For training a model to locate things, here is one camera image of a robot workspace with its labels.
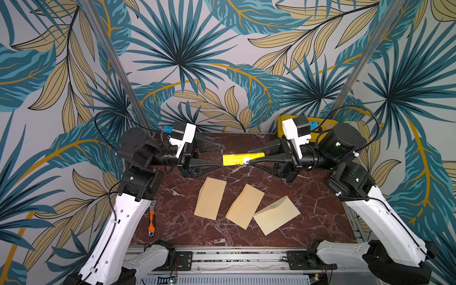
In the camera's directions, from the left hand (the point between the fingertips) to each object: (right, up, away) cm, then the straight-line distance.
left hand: (219, 160), depth 45 cm
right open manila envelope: (+23, -30, +41) cm, 56 cm away
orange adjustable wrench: (-33, -32, +37) cm, 59 cm away
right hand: (+7, +1, -4) cm, 8 cm away
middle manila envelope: (+10, -25, +44) cm, 52 cm away
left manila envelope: (-8, -22, +45) cm, 51 cm away
